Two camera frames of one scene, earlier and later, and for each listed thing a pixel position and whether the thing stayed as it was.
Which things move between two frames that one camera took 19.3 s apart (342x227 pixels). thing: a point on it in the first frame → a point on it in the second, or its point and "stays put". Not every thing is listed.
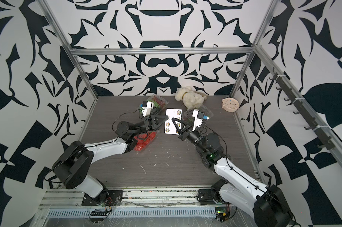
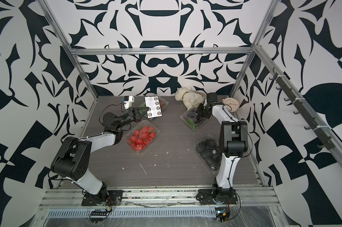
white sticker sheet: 170,127 → 154,109
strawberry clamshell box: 144,139 stays put
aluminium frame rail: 188,197 stays put
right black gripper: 187,133 → 199,110
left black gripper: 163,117 → 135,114
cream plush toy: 192,99 stays put
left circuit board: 98,215 stays put
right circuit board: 221,213 stays put
